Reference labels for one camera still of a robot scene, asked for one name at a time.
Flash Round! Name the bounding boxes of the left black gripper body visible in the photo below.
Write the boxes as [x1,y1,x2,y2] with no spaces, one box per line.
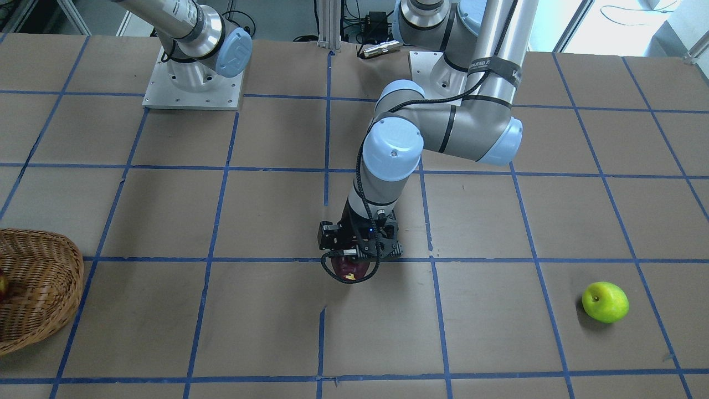
[317,208,403,262]

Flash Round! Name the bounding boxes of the dark red apple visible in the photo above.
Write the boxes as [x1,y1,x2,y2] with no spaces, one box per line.
[331,256,371,282]

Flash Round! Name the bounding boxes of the green apple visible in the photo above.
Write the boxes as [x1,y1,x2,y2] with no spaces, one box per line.
[582,282,630,324]

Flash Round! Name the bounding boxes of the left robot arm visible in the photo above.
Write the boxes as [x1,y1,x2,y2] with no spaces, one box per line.
[317,1,538,265]

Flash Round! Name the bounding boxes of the wicker basket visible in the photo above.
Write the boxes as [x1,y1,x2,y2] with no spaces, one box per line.
[1,229,84,356]

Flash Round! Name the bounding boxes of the silver connector plug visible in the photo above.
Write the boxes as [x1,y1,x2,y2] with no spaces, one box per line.
[357,40,404,60]

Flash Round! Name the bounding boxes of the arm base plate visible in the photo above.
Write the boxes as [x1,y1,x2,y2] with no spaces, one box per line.
[409,50,467,99]
[142,48,245,111]

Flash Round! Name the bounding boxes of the aluminium frame post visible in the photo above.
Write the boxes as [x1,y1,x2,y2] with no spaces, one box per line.
[315,1,343,54]

